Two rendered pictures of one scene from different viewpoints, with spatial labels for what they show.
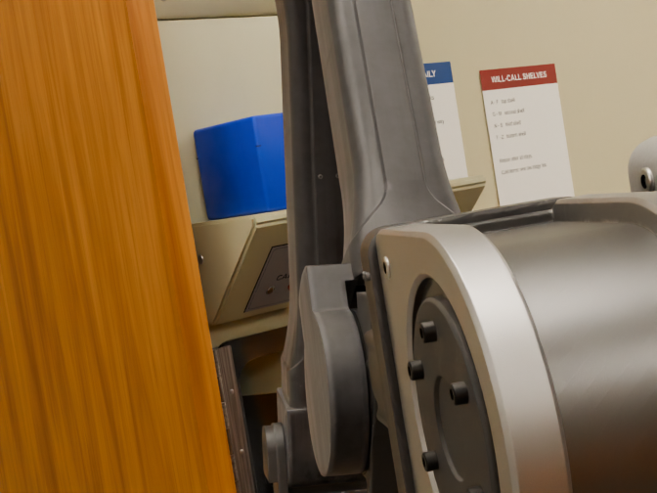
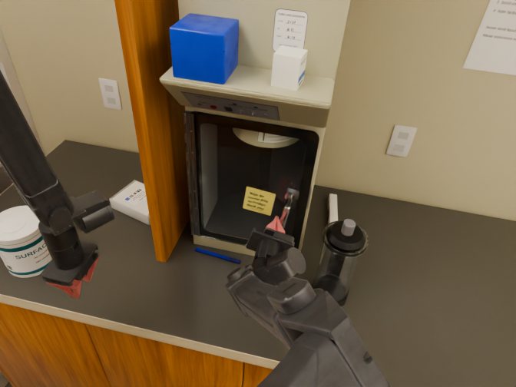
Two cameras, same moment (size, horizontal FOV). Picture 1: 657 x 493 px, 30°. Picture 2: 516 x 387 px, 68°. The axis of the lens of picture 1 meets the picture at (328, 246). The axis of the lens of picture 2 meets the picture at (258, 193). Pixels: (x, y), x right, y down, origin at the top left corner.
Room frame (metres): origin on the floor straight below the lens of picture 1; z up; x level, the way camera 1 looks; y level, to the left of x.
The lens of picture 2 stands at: (0.83, -0.58, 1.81)
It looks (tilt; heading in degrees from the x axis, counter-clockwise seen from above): 40 degrees down; 50
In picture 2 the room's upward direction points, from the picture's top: 5 degrees clockwise
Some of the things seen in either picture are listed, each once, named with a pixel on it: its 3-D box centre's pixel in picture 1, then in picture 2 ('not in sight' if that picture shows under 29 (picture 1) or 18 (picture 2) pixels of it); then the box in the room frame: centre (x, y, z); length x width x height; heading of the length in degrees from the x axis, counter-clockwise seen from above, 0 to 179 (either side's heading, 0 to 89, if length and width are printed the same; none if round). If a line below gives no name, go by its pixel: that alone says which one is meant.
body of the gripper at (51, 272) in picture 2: not in sight; (67, 253); (0.86, 0.03, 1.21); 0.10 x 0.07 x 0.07; 40
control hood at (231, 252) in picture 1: (349, 246); (248, 101); (1.25, -0.02, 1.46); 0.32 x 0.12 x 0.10; 131
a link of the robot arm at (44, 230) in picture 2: not in sight; (61, 229); (0.87, 0.03, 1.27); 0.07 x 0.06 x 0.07; 9
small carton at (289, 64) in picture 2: not in sight; (289, 67); (1.30, -0.08, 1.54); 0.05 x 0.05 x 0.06; 33
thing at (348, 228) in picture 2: not in sight; (346, 233); (1.41, -0.23, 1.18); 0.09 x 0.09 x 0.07
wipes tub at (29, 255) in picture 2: not in sight; (25, 241); (0.79, 0.33, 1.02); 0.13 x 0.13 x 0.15
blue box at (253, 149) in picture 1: (269, 164); (206, 47); (1.20, 0.04, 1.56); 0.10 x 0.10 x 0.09; 41
